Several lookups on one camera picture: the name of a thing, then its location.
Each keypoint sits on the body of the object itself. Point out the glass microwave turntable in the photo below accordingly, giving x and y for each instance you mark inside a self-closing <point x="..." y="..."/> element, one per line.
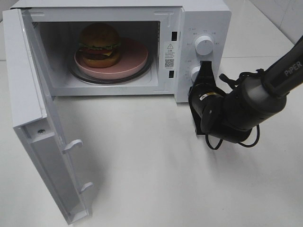
<point x="73" y="68"/>

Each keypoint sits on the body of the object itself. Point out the white timer knob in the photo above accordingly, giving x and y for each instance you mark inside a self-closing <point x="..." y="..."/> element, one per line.
<point x="194" y="73"/>

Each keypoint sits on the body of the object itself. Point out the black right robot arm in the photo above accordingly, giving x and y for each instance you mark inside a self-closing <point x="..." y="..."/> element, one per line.
<point x="256" y="96"/>

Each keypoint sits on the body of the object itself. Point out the white microwave door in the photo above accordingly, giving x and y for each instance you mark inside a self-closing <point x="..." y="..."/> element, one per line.
<point x="35" y="118"/>

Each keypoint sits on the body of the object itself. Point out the burger with lettuce and tomato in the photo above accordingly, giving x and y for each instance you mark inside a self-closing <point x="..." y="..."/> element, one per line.
<point x="100" y="45"/>

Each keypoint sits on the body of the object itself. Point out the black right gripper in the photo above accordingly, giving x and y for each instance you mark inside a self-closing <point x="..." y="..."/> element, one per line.
<point x="206" y="104"/>

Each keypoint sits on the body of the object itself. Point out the white microwave oven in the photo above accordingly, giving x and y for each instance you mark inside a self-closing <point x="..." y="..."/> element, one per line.
<point x="153" y="22"/>

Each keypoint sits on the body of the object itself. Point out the pink round plate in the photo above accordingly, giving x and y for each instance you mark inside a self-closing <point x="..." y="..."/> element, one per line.
<point x="134" y="56"/>

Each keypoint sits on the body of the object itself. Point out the white upper power knob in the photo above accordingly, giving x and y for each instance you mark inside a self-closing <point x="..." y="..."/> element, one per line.
<point x="204" y="44"/>

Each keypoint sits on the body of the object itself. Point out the white warning label sticker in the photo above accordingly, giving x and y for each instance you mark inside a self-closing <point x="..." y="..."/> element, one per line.
<point x="169" y="55"/>

